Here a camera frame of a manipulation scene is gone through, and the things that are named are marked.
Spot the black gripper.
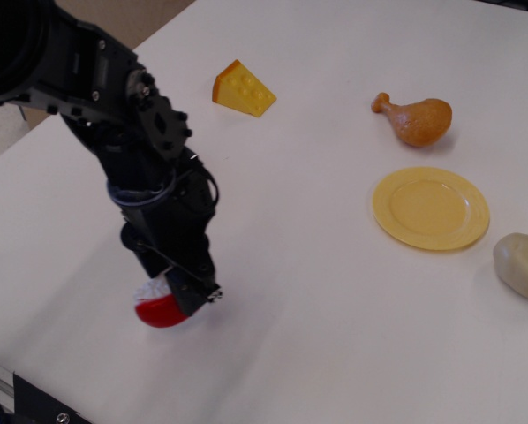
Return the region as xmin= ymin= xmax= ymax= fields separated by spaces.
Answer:
xmin=109 ymin=158 xmax=223 ymax=316

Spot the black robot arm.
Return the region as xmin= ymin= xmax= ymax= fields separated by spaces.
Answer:
xmin=0 ymin=1 xmax=222 ymax=328

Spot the yellow plastic plate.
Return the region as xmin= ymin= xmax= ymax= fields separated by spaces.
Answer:
xmin=371 ymin=167 xmax=490 ymax=252

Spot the yellow toy cheese wedge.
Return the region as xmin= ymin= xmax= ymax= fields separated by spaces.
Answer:
xmin=212 ymin=60 xmax=276 ymax=117

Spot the orange toy chicken drumstick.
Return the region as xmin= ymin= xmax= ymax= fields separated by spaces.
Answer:
xmin=371 ymin=93 xmax=453 ymax=148

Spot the beige toy potato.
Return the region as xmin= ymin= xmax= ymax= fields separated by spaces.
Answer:
xmin=493 ymin=233 xmax=528 ymax=299

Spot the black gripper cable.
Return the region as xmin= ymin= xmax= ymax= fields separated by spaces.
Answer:
xmin=175 ymin=154 xmax=221 ymax=217

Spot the black corner bracket with screw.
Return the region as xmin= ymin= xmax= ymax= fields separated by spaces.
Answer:
xmin=13 ymin=374 xmax=91 ymax=424

